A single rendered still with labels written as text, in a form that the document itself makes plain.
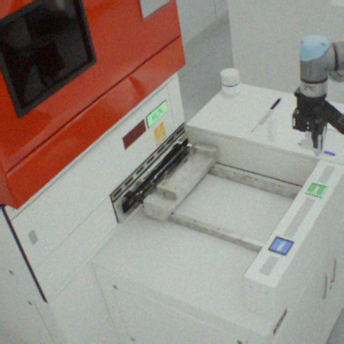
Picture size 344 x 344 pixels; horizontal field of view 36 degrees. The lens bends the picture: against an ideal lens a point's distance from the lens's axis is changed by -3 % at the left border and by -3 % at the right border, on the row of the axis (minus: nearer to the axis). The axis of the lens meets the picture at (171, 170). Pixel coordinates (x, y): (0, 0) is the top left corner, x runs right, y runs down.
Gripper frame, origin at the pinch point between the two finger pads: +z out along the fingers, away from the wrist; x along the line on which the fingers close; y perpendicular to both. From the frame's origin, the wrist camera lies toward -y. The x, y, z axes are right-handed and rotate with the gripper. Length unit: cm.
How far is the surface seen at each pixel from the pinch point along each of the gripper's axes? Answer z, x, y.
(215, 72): 111, -208, 166
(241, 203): 28.7, 1.4, 27.3
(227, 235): 25.8, 18.9, 22.5
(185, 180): 23, 4, 47
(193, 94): 111, -171, 164
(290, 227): 15.1, 17.5, 1.7
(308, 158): 15.6, -15.2, 9.6
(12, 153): -27, 61, 54
